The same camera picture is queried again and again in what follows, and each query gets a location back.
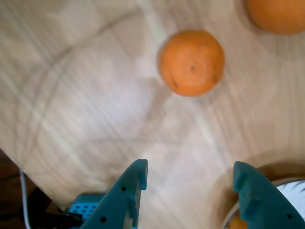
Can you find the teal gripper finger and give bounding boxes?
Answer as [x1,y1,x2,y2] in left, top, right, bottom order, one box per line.
[80,159,149,229]
[233,161,305,229]

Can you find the orange fruit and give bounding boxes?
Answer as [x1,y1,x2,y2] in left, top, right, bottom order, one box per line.
[158,29,226,97]
[226,213,248,229]
[246,0,305,35]

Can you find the teal robot base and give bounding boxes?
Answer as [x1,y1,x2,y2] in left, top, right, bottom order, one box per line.
[68,193,102,221]

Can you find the white plate with blue strokes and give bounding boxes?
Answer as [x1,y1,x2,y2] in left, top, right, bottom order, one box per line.
[223,177,305,229]

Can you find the black table clamp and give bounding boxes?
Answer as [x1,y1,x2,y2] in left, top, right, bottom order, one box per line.
[28,211,83,229]

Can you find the white cable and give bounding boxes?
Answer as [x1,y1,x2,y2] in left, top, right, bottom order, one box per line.
[19,168,31,229]

